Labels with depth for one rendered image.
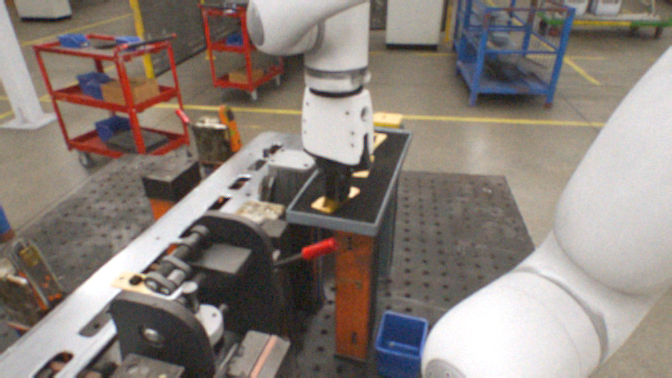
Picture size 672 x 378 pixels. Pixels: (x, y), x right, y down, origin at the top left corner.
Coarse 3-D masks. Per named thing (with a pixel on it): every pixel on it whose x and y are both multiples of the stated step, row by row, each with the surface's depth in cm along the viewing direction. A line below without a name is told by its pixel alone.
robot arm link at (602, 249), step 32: (640, 96) 28; (608, 128) 30; (640, 128) 27; (608, 160) 29; (640, 160) 27; (576, 192) 32; (608, 192) 29; (640, 192) 28; (576, 224) 32; (608, 224) 30; (640, 224) 28; (544, 256) 45; (576, 256) 34; (608, 256) 31; (640, 256) 30; (576, 288) 42; (608, 288) 38; (640, 288) 33; (608, 320) 41; (640, 320) 41; (608, 352) 42
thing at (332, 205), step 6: (330, 192) 68; (354, 192) 70; (324, 198) 68; (330, 198) 68; (348, 198) 68; (318, 204) 67; (324, 204) 67; (330, 204) 67; (336, 204) 67; (342, 204) 67; (324, 210) 65; (330, 210) 65
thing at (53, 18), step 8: (16, 0) 876; (24, 0) 874; (32, 0) 872; (40, 0) 870; (48, 0) 869; (56, 0) 884; (64, 0) 906; (24, 8) 882; (32, 8) 880; (40, 8) 878; (48, 8) 877; (56, 8) 885; (64, 8) 907; (24, 16) 892; (32, 16) 890; (40, 16) 888; (48, 16) 886; (56, 16) 887; (64, 16) 909
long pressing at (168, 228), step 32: (256, 160) 118; (192, 192) 103; (224, 192) 102; (256, 192) 102; (160, 224) 91; (128, 256) 82; (96, 288) 74; (64, 320) 68; (32, 352) 63; (64, 352) 63; (96, 352) 63
